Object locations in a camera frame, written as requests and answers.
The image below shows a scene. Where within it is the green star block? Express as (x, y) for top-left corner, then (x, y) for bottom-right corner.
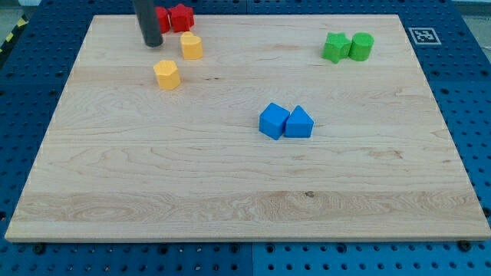
(321, 32), (351, 64)

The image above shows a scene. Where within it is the white fiducial marker tag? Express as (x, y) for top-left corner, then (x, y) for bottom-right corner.
(409, 27), (441, 45)

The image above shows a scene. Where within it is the black bolt front left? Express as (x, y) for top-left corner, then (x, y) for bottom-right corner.
(32, 243), (46, 255)

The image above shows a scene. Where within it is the yellow hexagon block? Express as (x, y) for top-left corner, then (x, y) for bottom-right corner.
(153, 60), (181, 90)

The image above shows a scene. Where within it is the red star block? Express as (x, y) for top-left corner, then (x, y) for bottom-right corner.
(168, 4), (194, 32)

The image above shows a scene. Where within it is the black bolt front right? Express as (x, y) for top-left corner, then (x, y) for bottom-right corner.
(456, 240), (473, 252)

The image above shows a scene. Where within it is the black bolt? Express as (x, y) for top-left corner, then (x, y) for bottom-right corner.
(32, 243), (46, 255)
(456, 240), (473, 252)

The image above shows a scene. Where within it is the yellow heart block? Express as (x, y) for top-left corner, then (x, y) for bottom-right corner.
(180, 31), (203, 60)

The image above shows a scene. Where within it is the blue cube block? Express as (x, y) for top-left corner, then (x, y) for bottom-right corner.
(259, 103), (290, 140)

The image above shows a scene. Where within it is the red block behind rod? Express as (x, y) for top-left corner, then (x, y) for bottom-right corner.
(155, 6), (170, 34)

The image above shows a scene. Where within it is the light wooden board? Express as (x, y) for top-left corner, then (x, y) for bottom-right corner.
(5, 15), (490, 242)

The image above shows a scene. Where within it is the blue triangle block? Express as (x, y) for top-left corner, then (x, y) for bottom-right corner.
(284, 105), (314, 138)

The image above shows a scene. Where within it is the green cylinder block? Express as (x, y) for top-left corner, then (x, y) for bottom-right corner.
(348, 32), (374, 61)

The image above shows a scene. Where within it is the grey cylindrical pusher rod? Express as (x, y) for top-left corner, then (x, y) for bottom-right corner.
(132, 0), (163, 48)

